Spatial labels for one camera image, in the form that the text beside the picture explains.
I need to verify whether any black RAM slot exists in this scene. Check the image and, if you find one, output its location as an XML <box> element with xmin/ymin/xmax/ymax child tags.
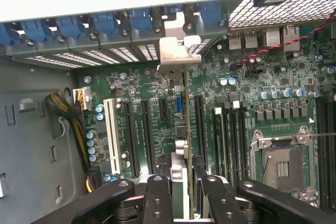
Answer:
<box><xmin>324</xmin><ymin>98</ymin><xmax>333</xmax><ymax>210</ymax></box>
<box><xmin>316</xmin><ymin>98</ymin><xmax>326</xmax><ymax>209</ymax></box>
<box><xmin>331</xmin><ymin>98</ymin><xmax>336</xmax><ymax>211</ymax></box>
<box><xmin>224</xmin><ymin>98</ymin><xmax>237</xmax><ymax>183</ymax></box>
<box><xmin>232</xmin><ymin>100</ymin><xmax>245</xmax><ymax>183</ymax></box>
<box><xmin>240</xmin><ymin>100</ymin><xmax>251</xmax><ymax>180</ymax></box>

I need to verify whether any braided power wire bundle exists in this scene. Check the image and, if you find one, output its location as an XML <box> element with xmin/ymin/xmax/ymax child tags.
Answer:
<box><xmin>44</xmin><ymin>91</ymin><xmax>92</xmax><ymax>174</ymax></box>

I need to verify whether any open PC case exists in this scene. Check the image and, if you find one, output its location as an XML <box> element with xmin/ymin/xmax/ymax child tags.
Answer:
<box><xmin>0</xmin><ymin>0</ymin><xmax>336</xmax><ymax>224</ymax></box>

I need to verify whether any perforated metal slot cover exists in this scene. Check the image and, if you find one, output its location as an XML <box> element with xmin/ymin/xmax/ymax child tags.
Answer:
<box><xmin>52</xmin><ymin>52</ymin><xmax>103</xmax><ymax>67</ymax></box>
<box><xmin>25</xmin><ymin>55</ymin><xmax>82</xmax><ymax>69</ymax></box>
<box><xmin>188</xmin><ymin>38</ymin><xmax>212</xmax><ymax>55</ymax></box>
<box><xmin>138</xmin><ymin>44</ymin><xmax>160</xmax><ymax>61</ymax></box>
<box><xmin>109</xmin><ymin>47</ymin><xmax>144</xmax><ymax>63</ymax></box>
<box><xmin>80</xmin><ymin>49</ymin><xmax>130</xmax><ymax>65</ymax></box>

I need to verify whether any green motherboard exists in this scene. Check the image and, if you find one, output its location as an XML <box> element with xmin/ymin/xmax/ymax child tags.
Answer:
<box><xmin>76</xmin><ymin>24</ymin><xmax>336</xmax><ymax>209</ymax></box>

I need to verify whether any thin metal locking lever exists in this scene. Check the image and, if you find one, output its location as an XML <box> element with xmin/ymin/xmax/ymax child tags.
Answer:
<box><xmin>306</xmin><ymin>131</ymin><xmax>336</xmax><ymax>138</ymax></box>

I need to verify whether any white power connector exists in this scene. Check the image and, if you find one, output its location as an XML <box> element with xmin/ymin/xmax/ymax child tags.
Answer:
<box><xmin>72</xmin><ymin>86</ymin><xmax>93</xmax><ymax>111</ymax></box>

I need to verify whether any red black twisted wire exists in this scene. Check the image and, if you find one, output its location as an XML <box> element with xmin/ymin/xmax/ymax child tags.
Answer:
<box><xmin>235</xmin><ymin>11</ymin><xmax>336</xmax><ymax>67</ymax></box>

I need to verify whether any CPU socket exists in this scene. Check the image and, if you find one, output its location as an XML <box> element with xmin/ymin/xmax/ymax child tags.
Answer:
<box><xmin>249</xmin><ymin>125</ymin><xmax>320</xmax><ymax>204</ymax></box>

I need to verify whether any short black expansion slot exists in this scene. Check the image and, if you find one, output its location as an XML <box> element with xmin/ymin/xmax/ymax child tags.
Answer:
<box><xmin>158</xmin><ymin>98</ymin><xmax>169</xmax><ymax>121</ymax></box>

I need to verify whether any white expansion slot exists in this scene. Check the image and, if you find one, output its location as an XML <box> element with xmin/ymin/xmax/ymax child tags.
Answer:
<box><xmin>103</xmin><ymin>98</ymin><xmax>123</xmax><ymax>175</ymax></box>

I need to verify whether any blue card retention clip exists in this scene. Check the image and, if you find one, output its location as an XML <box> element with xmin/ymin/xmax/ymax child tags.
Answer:
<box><xmin>128</xmin><ymin>8</ymin><xmax>154</xmax><ymax>33</ymax></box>
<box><xmin>56</xmin><ymin>16</ymin><xmax>90</xmax><ymax>40</ymax></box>
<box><xmin>198</xmin><ymin>2</ymin><xmax>228</xmax><ymax>27</ymax></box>
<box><xmin>91</xmin><ymin>13</ymin><xmax>125</xmax><ymax>36</ymax></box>
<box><xmin>20</xmin><ymin>19</ymin><xmax>55</xmax><ymax>43</ymax></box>
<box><xmin>0</xmin><ymin>22</ymin><xmax>20</xmax><ymax>47</ymax></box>

